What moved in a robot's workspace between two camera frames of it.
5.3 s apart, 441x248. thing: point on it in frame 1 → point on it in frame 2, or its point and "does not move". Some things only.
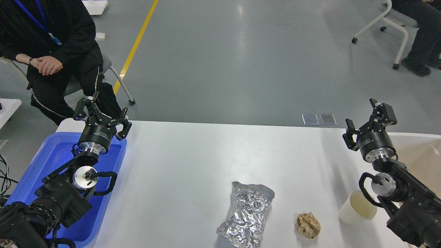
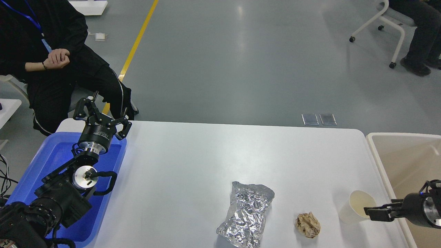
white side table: [9, 106] does not move
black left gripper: [98, 132] does not move
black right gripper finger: [348, 136] → [380, 213]
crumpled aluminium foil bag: [244, 227] does not move
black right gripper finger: [383, 115] → [395, 203]
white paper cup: [358, 208] does not move
